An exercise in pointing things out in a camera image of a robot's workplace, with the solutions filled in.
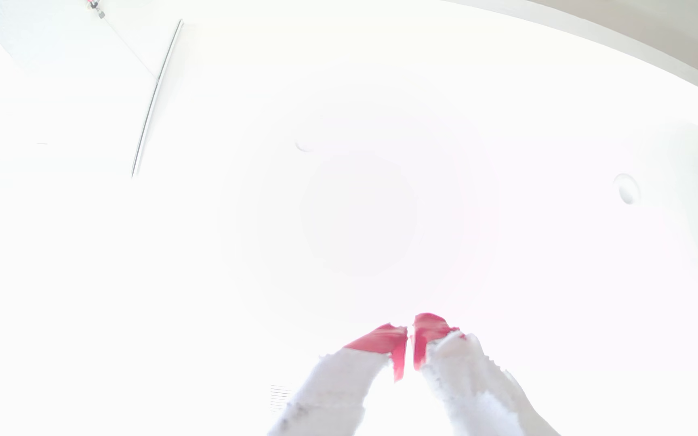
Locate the white round fixture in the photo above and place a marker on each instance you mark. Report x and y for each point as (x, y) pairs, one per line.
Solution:
(627, 189)

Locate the thin grey rod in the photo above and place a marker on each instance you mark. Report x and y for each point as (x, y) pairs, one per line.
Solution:
(156, 85)

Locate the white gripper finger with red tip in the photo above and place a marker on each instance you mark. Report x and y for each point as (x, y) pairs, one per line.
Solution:
(470, 381)
(337, 387)

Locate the small red grey fitting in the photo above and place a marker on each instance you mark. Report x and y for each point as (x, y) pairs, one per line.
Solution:
(94, 5)

